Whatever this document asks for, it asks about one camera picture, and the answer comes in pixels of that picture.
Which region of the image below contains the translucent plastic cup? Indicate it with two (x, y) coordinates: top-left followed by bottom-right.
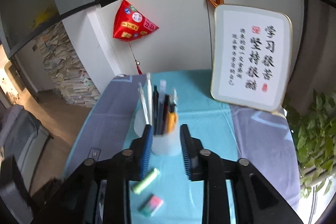
(133, 109), (180, 157)

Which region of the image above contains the white pen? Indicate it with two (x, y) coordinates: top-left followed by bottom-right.
(146, 72), (154, 123)

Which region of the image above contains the black pen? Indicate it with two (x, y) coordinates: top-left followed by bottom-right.
(153, 85), (159, 135)

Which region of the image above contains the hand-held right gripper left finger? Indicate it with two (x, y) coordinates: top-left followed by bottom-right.
(31, 125), (153, 224)

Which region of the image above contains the green highlighter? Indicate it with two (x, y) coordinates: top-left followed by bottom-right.
(132, 168), (160, 194)

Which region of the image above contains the red hanging ornament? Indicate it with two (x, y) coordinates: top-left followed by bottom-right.
(113, 0), (159, 42)

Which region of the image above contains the pink green eraser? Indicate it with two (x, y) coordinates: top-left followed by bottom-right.
(138, 195), (164, 215)

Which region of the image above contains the blue printed tablecloth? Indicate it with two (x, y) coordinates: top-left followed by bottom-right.
(63, 70), (301, 224)

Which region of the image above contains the framed calligraphy board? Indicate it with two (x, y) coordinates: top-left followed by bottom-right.
(210, 4), (293, 113)

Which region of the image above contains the white cabinet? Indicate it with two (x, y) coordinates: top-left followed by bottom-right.
(87, 0), (309, 77)

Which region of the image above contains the clear grey pen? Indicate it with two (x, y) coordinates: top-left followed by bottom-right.
(138, 83), (150, 125)

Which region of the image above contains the yellow pen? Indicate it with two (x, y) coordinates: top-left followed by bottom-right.
(168, 98), (178, 133)

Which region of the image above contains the tall stack of papers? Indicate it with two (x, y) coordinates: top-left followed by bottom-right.
(35, 21), (102, 109)

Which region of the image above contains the grey sofa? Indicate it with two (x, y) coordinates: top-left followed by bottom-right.
(0, 105), (54, 185)

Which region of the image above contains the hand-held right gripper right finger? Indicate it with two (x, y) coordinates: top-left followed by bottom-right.
(180, 124), (303, 224)

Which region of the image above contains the green potted plant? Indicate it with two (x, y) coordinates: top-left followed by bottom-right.
(284, 90), (336, 199)

